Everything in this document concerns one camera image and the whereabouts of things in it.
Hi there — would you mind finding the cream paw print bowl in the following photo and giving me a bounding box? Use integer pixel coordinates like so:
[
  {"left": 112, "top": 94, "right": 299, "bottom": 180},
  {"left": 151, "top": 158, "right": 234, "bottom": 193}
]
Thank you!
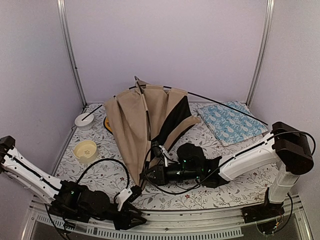
[{"left": 72, "top": 140, "right": 99, "bottom": 164}]

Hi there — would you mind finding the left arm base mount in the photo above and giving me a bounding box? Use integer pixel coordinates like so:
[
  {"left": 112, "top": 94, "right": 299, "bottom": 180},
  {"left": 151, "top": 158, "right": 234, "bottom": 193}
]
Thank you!
[{"left": 48, "top": 205, "right": 90, "bottom": 223}]

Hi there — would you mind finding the aluminium front rail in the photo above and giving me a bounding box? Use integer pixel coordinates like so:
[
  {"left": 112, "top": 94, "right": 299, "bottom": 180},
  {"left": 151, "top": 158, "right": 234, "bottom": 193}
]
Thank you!
[{"left": 21, "top": 195, "right": 316, "bottom": 240}]

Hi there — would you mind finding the aluminium right corner post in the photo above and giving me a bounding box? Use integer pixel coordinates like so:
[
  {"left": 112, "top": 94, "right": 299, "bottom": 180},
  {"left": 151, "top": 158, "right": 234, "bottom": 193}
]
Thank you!
[{"left": 245, "top": 0, "right": 275, "bottom": 108}]

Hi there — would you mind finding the aluminium left corner post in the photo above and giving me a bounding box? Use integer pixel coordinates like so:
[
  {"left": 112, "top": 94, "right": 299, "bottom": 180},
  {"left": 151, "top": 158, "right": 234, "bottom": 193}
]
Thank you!
[{"left": 56, "top": 0, "right": 88, "bottom": 109}]

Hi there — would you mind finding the floral white table mat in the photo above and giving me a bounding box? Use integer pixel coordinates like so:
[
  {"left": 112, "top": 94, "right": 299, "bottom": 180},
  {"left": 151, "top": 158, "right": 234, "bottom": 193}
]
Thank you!
[{"left": 56, "top": 101, "right": 288, "bottom": 211}]

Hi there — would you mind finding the white ceramic bowl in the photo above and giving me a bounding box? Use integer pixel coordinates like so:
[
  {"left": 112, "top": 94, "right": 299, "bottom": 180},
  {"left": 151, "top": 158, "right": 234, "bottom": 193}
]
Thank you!
[{"left": 74, "top": 113, "right": 95, "bottom": 131}]

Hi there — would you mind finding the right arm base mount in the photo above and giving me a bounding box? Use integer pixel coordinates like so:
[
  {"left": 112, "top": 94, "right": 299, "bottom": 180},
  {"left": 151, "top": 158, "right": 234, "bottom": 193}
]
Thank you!
[{"left": 241, "top": 187, "right": 285, "bottom": 223}]

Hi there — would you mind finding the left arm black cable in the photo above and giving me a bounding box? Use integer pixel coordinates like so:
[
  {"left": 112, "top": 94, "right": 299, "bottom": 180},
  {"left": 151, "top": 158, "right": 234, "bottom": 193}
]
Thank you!
[{"left": 43, "top": 157, "right": 131, "bottom": 240}]

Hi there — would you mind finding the yellow bear bowl stand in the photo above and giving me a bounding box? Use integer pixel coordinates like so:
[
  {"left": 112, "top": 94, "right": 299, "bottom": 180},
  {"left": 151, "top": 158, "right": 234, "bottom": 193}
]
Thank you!
[{"left": 103, "top": 117, "right": 113, "bottom": 134}]

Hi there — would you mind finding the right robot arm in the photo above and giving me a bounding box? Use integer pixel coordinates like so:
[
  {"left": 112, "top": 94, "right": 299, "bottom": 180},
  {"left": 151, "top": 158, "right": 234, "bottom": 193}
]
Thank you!
[{"left": 140, "top": 121, "right": 315, "bottom": 218}]

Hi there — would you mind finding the aluminium corner post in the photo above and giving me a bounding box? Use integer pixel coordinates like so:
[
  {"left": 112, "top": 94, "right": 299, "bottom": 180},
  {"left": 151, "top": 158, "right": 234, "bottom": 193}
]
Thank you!
[
  {"left": 245, "top": 0, "right": 275, "bottom": 108},
  {"left": 56, "top": 0, "right": 88, "bottom": 109}
]

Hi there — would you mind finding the beige pet tent fabric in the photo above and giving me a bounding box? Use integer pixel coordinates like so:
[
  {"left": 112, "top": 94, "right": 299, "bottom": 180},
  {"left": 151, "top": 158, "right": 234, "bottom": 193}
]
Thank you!
[{"left": 104, "top": 80, "right": 201, "bottom": 185}]

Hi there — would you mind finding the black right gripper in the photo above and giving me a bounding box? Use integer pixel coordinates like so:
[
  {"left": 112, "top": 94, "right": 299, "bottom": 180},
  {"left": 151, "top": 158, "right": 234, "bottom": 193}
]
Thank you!
[{"left": 139, "top": 164, "right": 201, "bottom": 187}]

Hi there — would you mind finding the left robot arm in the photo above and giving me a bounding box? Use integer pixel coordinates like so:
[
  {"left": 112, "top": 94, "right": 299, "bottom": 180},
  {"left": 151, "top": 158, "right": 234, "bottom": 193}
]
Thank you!
[{"left": 0, "top": 135, "right": 147, "bottom": 230}]

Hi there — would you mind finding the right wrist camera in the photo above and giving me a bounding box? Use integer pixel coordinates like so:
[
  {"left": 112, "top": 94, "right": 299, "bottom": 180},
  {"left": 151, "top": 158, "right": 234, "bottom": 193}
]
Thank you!
[{"left": 151, "top": 141, "right": 170, "bottom": 167}]

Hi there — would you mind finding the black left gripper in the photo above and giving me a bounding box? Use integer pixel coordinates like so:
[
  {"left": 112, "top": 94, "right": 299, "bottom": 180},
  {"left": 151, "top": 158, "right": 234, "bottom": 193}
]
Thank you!
[{"left": 80, "top": 203, "right": 147, "bottom": 231}]

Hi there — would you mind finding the blue snowman print cushion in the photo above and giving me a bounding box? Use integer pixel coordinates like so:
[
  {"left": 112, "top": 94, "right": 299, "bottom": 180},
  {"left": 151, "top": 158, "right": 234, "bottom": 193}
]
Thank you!
[{"left": 196, "top": 100, "right": 268, "bottom": 147}]

